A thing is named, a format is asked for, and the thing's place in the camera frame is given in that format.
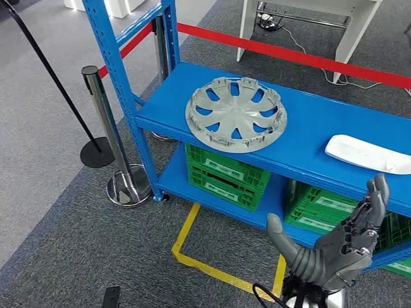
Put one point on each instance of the green plastic crate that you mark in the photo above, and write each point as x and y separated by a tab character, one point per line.
308	204
196	170

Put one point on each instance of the black power strip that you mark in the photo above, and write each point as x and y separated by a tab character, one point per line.
268	21

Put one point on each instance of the white block with light strip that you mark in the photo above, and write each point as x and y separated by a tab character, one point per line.
118	6

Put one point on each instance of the blue metal shelf rack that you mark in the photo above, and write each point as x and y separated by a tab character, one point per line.
308	119

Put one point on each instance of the black robot foot plate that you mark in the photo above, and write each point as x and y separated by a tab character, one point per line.
112	297

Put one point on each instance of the red barrier belt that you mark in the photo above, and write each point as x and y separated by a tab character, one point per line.
128	47
288	55

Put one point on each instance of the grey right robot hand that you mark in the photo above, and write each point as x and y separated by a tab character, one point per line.
337	255

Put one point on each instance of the white plastic car part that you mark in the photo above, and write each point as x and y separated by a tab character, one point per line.
360	153

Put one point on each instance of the white desk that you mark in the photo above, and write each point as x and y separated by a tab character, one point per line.
356	29

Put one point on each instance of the grey plastic hubcap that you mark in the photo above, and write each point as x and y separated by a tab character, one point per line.
236	114

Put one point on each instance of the black stanchion post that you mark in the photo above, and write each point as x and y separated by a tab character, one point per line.
96	155

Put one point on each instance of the chrome stanchion post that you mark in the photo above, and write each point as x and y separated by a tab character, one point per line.
106	114
160	55

